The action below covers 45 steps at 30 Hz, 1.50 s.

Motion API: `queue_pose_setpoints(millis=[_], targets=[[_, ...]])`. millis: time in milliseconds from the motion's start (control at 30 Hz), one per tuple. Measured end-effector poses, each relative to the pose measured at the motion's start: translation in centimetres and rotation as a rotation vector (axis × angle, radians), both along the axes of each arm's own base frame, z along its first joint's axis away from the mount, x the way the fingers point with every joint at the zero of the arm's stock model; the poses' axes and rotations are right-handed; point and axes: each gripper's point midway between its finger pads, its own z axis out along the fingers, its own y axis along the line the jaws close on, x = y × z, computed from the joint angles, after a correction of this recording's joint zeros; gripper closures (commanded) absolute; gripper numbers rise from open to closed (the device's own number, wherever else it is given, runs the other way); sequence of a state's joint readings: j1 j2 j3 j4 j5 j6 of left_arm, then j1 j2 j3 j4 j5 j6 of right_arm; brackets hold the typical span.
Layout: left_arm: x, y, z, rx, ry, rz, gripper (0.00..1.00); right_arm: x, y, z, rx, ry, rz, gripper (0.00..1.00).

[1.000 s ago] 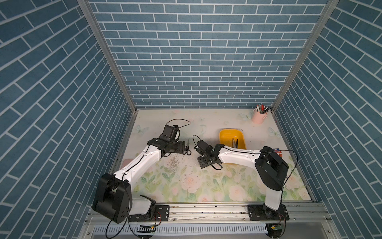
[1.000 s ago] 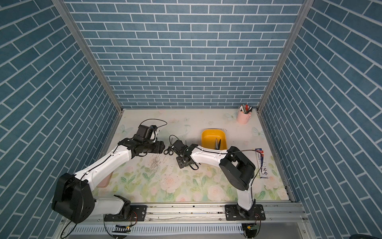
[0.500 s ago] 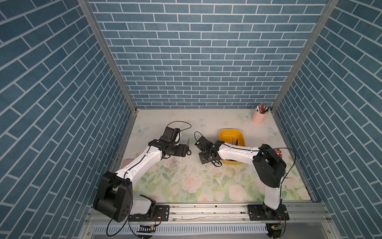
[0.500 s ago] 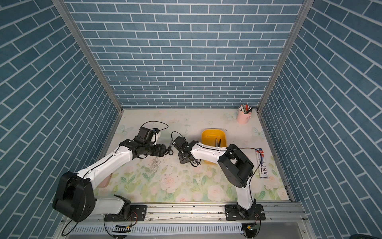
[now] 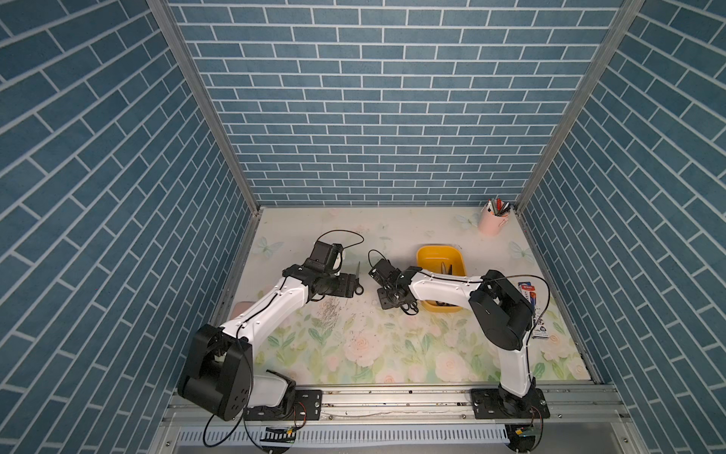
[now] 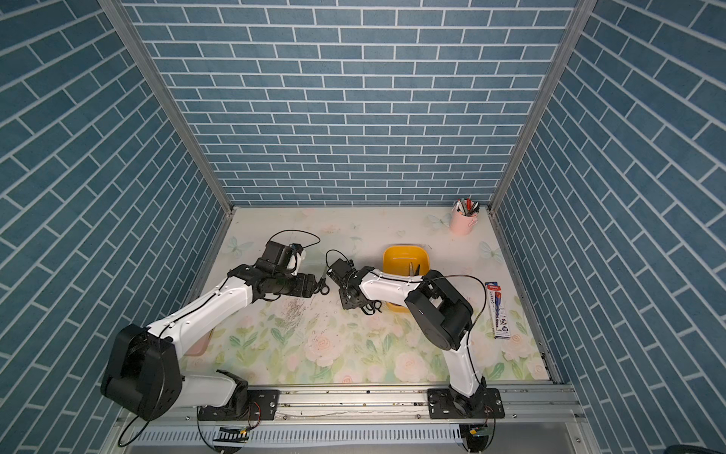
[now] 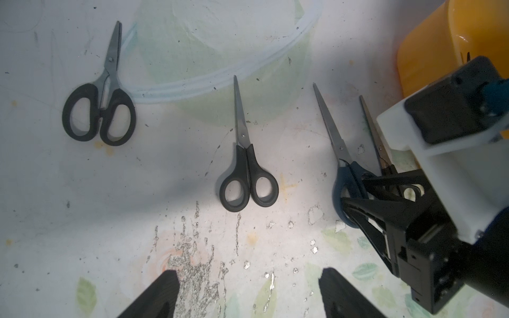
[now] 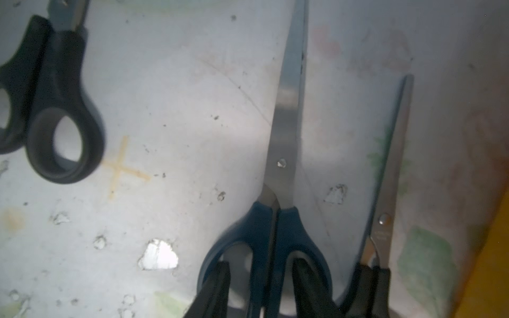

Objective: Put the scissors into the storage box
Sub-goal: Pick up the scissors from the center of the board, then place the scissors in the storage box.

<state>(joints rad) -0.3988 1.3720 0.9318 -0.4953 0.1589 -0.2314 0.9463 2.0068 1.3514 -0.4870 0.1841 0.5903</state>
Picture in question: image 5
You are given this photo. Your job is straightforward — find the floral table mat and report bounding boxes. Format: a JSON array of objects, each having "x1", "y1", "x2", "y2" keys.
[{"x1": 234, "y1": 207, "x2": 591, "y2": 385}]

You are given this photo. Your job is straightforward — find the thin black scissors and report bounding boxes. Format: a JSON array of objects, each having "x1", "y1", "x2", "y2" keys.
[{"x1": 400, "y1": 300, "x2": 420, "y2": 316}]

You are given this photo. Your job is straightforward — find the pencil box white blue red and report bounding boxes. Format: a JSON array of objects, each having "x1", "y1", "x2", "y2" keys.
[{"x1": 517, "y1": 281, "x2": 550, "y2": 341}]

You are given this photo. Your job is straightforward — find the small black silver scissors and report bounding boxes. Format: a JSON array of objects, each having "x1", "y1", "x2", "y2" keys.
[{"x1": 354, "y1": 261, "x2": 365, "y2": 296}]

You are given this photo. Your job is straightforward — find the pink pen holder cup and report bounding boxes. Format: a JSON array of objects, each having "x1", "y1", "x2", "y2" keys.
[{"x1": 478, "y1": 199, "x2": 512, "y2": 236}]

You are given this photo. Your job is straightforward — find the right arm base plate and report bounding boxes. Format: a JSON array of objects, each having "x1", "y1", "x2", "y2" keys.
[{"x1": 470, "y1": 387, "x2": 550, "y2": 420}]

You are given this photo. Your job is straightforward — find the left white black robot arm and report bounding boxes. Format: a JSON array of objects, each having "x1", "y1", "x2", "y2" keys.
[{"x1": 177, "y1": 240, "x2": 359, "y2": 421}]

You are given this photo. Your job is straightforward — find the pink pencil case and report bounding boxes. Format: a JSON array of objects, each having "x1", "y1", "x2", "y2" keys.
[{"x1": 230, "y1": 301, "x2": 255, "y2": 319}]

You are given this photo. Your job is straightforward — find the yellow plastic storage box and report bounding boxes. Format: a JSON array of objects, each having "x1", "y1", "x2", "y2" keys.
[{"x1": 416, "y1": 245, "x2": 467, "y2": 313}]

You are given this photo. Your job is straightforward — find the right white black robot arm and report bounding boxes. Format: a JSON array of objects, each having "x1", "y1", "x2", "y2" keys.
[{"x1": 369, "y1": 258, "x2": 535, "y2": 404}]

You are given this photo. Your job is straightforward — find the aluminium front rail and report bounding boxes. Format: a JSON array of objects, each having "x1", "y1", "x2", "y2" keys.
[{"x1": 161, "y1": 384, "x2": 631, "y2": 428}]

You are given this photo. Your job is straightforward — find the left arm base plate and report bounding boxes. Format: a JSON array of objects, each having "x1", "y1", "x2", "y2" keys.
[{"x1": 244, "y1": 389, "x2": 323, "y2": 423}]

